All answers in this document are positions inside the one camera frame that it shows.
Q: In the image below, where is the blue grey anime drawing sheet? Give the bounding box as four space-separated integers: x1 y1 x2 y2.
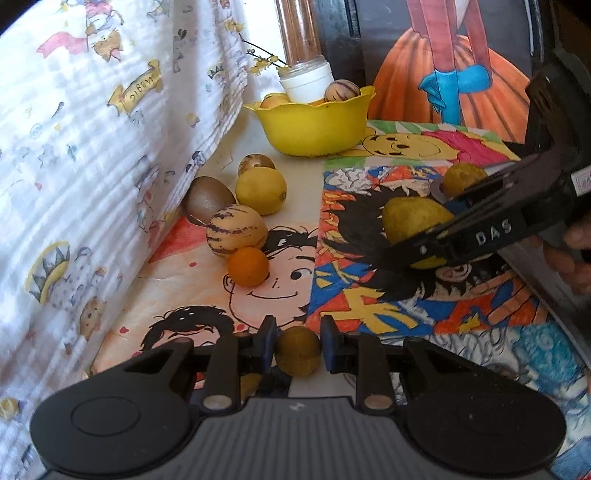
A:
341 320 591 480

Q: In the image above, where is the cartoon boys drawing sheet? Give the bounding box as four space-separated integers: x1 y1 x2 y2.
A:
91 221 318 374

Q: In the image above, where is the striped pepino melon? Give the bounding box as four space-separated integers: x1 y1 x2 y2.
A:
206 204 269 257

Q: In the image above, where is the brown wooden frame post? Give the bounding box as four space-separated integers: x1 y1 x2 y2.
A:
276 0 322 66

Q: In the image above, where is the Winnie the Pooh drawing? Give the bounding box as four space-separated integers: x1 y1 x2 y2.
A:
341 120 519 168

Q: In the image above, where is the striped fruit in bowl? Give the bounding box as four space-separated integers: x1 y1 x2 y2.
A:
324 79 361 102

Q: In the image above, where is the green-yellow pear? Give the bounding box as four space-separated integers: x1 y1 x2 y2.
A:
381 196 455 271

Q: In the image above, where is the yellow flower twig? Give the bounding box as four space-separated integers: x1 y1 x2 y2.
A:
224 18 288 76

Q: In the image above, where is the orange dress lady painting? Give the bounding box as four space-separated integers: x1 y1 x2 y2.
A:
370 1 530 143

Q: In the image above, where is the small brown round fruit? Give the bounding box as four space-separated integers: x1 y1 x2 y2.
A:
274 326 322 377
240 373 263 402

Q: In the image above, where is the orange fruit in bowl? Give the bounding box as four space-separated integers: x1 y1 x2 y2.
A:
259 93 290 109

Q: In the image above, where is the large brown-green mango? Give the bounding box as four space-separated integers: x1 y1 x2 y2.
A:
441 162 487 198

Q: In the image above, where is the colourful anime drawing sheet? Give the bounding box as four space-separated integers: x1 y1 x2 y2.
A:
307 164 551 337

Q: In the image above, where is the small brown passion fruit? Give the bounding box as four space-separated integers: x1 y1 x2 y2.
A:
238 153 276 176

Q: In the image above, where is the white plastic jar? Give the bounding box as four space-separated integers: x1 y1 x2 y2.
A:
279 55 335 104

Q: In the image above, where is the yellow lemon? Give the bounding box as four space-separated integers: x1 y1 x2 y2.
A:
235 167 287 216

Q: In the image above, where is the white printed muslin cloth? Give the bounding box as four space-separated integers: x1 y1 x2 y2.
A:
1 1 247 479

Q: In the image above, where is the metal baking tray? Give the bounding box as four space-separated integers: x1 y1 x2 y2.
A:
498 239 590 343

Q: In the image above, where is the small orange tangerine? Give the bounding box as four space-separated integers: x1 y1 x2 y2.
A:
228 247 270 288

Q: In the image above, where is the person's right hand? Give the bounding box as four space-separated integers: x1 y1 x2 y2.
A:
543 217 591 295

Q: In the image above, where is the yellow plastic bowl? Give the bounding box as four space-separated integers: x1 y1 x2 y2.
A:
245 86 375 157

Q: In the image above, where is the brown kiwi fruit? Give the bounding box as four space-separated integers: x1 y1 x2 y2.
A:
182 176 236 226

